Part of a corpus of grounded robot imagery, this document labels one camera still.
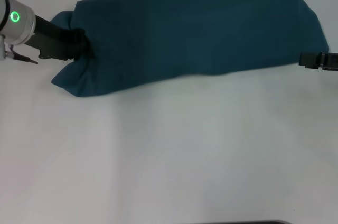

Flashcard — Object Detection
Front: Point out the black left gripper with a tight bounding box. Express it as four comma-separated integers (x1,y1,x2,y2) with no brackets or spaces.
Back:
25,14,93,61

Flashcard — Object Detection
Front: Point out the teal t-shirt with beige print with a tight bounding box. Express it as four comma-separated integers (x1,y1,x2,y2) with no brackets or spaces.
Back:
51,0,330,98

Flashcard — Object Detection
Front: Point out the dark left gripper cable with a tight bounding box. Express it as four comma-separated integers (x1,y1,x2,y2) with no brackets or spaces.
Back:
4,45,39,64

